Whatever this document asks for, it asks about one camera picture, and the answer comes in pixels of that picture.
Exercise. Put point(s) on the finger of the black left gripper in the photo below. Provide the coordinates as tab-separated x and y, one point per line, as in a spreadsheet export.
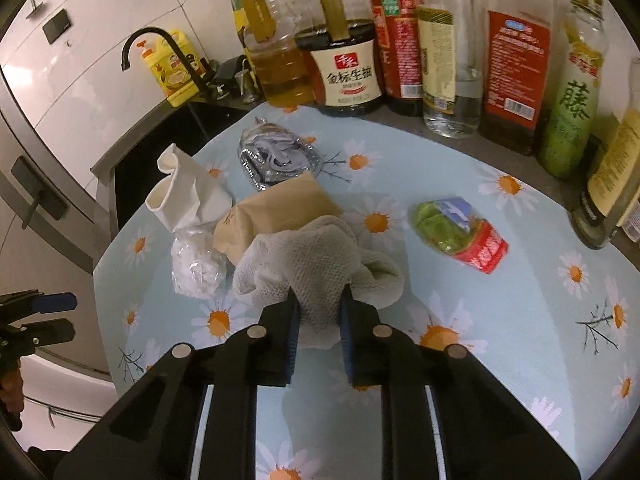
52	303
45	333

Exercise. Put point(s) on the cooking oil bottle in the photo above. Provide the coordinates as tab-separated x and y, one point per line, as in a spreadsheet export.
266	30

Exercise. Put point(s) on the small dark sauce bottle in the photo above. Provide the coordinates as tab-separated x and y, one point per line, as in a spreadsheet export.
610	192

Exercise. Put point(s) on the white paper cup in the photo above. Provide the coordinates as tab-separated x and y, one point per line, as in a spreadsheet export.
188	196

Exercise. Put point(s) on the large soy sauce jug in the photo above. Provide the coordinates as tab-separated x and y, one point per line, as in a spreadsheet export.
338	42

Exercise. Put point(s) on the person's left hand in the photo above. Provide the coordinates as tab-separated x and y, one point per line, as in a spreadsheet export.
12	395

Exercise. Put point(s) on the yellow dish soap jug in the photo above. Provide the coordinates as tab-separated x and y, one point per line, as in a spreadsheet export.
168	70

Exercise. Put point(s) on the green pepper oil bottle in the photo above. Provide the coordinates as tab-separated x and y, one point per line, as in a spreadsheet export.
577	85

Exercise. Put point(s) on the crumpled silver foil wrapper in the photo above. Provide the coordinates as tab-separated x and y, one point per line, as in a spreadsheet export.
270	154

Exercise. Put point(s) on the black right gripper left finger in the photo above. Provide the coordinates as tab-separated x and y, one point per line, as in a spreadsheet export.
278	354

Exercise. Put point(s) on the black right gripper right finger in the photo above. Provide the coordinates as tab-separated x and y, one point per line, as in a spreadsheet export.
360	346

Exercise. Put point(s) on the dark vinegar red label bottle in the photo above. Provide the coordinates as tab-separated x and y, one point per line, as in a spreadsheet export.
518	50

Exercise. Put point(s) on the black wall socket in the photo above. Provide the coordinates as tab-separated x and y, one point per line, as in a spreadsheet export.
56	26

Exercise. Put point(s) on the clear white vinegar bottle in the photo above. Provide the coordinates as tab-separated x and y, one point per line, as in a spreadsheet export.
450	38

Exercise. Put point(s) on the green red snack packet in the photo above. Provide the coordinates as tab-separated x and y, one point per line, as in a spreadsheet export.
452	227

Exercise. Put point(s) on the black kitchen faucet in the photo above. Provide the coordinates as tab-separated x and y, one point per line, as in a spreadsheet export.
152	34

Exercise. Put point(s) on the crumpled clear plastic wrap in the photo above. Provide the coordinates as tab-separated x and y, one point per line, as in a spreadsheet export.
198	270

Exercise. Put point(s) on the grey waffle cloth rag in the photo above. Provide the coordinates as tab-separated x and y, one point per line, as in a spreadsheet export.
316	263

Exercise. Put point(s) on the red label soy sauce bottle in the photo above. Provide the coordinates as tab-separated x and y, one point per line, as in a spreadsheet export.
396	27

